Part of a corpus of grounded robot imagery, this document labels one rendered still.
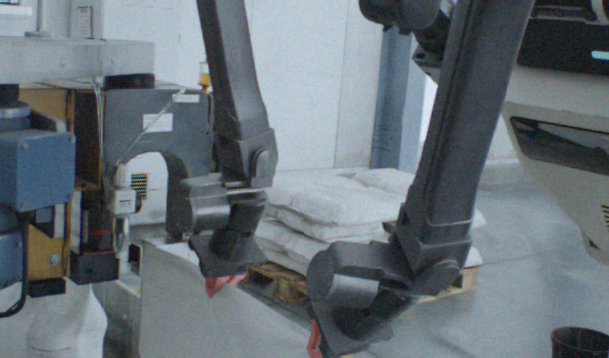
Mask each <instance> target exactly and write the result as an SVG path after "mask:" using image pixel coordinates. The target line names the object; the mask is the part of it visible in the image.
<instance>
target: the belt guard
mask: <svg viewBox="0 0 609 358"><path fill-rule="evenodd" d="M64 38H72V39H65V40H53V39H36V38H26V37H25V36H10V35H0V84H21V83H38V82H51V81H56V80H64V79H76V78H89V77H103V76H116V75H129V73H151V72H154V71H155V53H156V43H155V42H153V41H145V40H136V41H133V40H120V39H107V41H104V40H100V39H99V38H94V39H87V38H77V37H62V39H64Z"/></svg>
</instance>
